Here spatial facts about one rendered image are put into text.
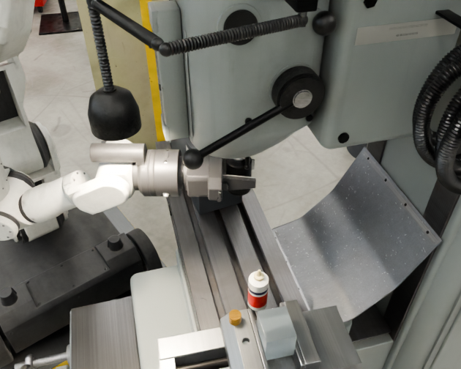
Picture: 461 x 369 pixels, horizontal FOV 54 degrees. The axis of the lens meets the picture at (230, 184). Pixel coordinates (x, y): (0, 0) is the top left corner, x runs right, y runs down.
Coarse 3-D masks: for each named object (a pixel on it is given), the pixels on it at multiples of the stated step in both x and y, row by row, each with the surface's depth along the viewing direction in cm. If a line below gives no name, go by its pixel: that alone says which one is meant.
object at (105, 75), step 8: (88, 0) 54; (88, 8) 55; (96, 16) 55; (96, 24) 56; (96, 32) 57; (96, 40) 57; (104, 40) 58; (96, 48) 58; (104, 48) 58; (104, 56) 59; (104, 64) 59; (104, 72) 60; (104, 80) 61; (112, 80) 61; (112, 88) 62
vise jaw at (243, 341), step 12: (252, 312) 82; (228, 324) 81; (240, 324) 80; (252, 324) 80; (228, 336) 79; (240, 336) 78; (252, 336) 78; (228, 348) 78; (240, 348) 77; (252, 348) 77; (228, 360) 77; (240, 360) 75; (252, 360) 75; (264, 360) 75
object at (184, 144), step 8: (176, 144) 119; (184, 144) 111; (192, 144) 107; (224, 192) 114; (192, 200) 119; (200, 200) 113; (208, 200) 114; (224, 200) 116; (232, 200) 117; (240, 200) 119; (200, 208) 115; (208, 208) 116; (216, 208) 117
